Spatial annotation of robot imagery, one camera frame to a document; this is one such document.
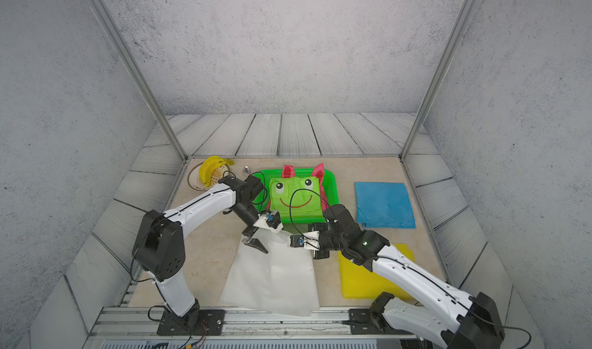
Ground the white raincoat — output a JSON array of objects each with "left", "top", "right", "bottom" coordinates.
[{"left": 219, "top": 231, "right": 320, "bottom": 317}]

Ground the green frog raincoat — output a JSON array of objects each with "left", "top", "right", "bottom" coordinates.
[{"left": 268, "top": 176, "right": 322, "bottom": 223}]

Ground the pink rabbit raincoat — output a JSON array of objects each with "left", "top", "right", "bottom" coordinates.
[{"left": 280, "top": 163, "right": 329, "bottom": 212}]

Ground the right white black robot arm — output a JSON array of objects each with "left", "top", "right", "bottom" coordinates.
[{"left": 290, "top": 204, "right": 509, "bottom": 348}]

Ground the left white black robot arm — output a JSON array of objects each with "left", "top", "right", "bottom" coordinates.
[{"left": 132, "top": 175, "right": 282, "bottom": 320}]

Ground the yellow folded raincoat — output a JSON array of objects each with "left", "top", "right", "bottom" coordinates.
[{"left": 338, "top": 252, "right": 413, "bottom": 301}]

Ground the blue folded raincoat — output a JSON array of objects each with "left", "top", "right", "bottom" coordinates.
[{"left": 355, "top": 182, "right": 416, "bottom": 229}]

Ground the yellow banana bunch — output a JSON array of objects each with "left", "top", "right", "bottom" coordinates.
[{"left": 199, "top": 156, "right": 234, "bottom": 187}]

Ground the round patterned plate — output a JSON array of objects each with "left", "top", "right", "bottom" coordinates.
[{"left": 187, "top": 162, "right": 230, "bottom": 192}]

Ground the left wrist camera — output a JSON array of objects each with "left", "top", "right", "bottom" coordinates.
[{"left": 255, "top": 210, "right": 283, "bottom": 233}]

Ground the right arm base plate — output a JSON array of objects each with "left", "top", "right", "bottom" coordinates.
[{"left": 342, "top": 308, "right": 410, "bottom": 335}]

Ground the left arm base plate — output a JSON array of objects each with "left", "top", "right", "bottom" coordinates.
[{"left": 157, "top": 308, "right": 226, "bottom": 337}]

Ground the aluminium front rail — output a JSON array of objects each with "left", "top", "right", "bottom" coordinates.
[{"left": 84, "top": 307, "right": 438, "bottom": 348}]

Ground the right aluminium frame post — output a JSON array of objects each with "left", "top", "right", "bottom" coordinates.
[{"left": 399, "top": 0, "right": 479, "bottom": 162}]

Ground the aluminium frame post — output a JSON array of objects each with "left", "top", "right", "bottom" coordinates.
[
  {"left": 86, "top": 0, "right": 188, "bottom": 162},
  {"left": 399, "top": 0, "right": 479, "bottom": 162}
]

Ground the left aluminium frame post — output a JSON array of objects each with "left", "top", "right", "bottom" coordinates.
[{"left": 86, "top": 0, "right": 188, "bottom": 162}]

